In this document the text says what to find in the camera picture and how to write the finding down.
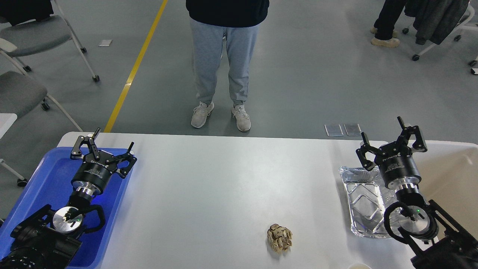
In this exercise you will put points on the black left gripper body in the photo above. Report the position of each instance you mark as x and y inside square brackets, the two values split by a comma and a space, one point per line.
[93, 175]

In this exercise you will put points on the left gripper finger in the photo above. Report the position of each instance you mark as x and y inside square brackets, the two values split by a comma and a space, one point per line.
[116, 160]
[76, 153]

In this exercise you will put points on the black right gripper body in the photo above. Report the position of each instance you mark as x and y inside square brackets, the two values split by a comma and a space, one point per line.
[396, 165]

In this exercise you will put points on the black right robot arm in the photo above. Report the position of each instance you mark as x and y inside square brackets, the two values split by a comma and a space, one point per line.
[436, 238]

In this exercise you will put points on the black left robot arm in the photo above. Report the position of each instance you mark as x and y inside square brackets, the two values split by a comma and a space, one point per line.
[65, 216]

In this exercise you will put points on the right clear floor plate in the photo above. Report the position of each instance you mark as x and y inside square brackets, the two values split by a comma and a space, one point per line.
[352, 129]

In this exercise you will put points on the clear floor plate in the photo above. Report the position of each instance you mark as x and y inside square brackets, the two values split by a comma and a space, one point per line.
[333, 130]
[352, 129]

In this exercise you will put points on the left clear floor plate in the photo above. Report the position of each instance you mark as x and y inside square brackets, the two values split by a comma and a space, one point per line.
[333, 130]

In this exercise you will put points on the beige plastic bin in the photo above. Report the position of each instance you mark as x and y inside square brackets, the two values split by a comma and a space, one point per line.
[449, 172]

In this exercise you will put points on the blue plastic tray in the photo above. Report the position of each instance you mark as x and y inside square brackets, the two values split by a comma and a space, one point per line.
[51, 184]

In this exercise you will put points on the aluminium foil tray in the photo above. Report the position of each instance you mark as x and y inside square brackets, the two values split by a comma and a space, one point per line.
[368, 198]

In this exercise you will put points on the grey chair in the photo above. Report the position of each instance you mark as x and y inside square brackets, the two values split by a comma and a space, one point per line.
[35, 28]
[20, 94]

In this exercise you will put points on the white cup rim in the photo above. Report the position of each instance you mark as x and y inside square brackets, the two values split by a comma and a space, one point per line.
[358, 266]

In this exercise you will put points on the person in black trousers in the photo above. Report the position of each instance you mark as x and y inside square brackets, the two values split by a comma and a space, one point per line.
[383, 28]

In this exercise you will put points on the crumpled brown paper ball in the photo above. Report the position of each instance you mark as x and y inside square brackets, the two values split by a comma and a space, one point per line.
[279, 238]

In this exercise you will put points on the chair with dark jacket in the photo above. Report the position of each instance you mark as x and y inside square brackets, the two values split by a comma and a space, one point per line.
[435, 20]

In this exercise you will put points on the grey chair upper left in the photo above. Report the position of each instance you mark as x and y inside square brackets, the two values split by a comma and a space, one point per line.
[35, 28]

